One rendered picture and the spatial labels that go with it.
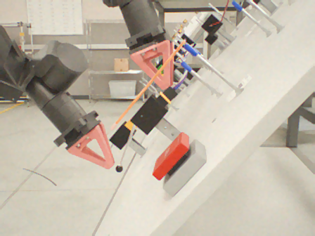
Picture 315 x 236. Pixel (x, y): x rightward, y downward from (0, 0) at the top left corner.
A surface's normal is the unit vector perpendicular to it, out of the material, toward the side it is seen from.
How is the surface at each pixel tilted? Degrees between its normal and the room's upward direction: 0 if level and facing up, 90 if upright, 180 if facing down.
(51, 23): 90
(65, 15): 90
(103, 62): 90
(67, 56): 53
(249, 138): 90
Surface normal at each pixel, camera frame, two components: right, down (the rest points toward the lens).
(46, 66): 0.02, 0.78
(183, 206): -0.11, 0.21
